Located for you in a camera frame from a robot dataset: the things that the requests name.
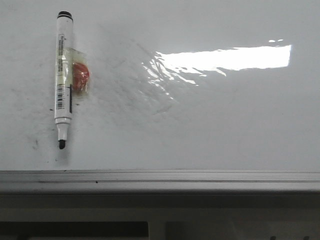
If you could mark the red magnet taped to marker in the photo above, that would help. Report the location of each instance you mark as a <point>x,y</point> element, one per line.
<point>80,72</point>

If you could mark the white black whiteboard marker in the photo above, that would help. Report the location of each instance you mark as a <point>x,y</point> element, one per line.
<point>63,76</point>

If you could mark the white whiteboard with aluminium frame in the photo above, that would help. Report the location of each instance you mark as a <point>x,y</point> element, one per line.
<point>193,96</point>

